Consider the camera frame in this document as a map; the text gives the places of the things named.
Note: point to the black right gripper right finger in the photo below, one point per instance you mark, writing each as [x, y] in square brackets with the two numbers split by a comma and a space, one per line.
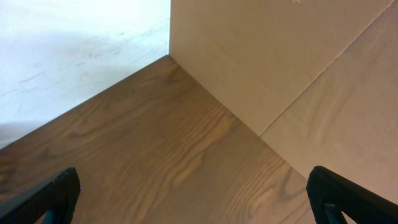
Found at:
[332, 197]

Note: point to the beige cardboard panel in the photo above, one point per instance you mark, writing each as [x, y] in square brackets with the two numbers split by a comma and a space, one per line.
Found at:
[315, 80]

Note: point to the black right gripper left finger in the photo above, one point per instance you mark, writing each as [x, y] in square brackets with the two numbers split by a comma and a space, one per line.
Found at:
[52, 201]

